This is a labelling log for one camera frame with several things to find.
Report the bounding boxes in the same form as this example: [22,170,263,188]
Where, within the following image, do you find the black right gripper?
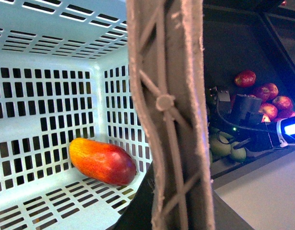
[208,87,280,158]

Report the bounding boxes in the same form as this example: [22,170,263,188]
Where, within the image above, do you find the brown basket handle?
[126,0,215,230]

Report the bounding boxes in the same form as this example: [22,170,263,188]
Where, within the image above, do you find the red orange mango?
[69,138,137,185]

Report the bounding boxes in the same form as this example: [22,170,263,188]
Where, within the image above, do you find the light blue plastic basket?
[0,0,152,230]

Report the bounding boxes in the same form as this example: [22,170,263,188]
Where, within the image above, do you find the green avocado on tray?
[209,134,231,157]

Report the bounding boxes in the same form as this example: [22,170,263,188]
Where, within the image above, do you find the red apple group right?
[250,82,295,122]

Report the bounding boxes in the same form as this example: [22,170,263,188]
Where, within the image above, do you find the red apple top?
[234,70,256,88]

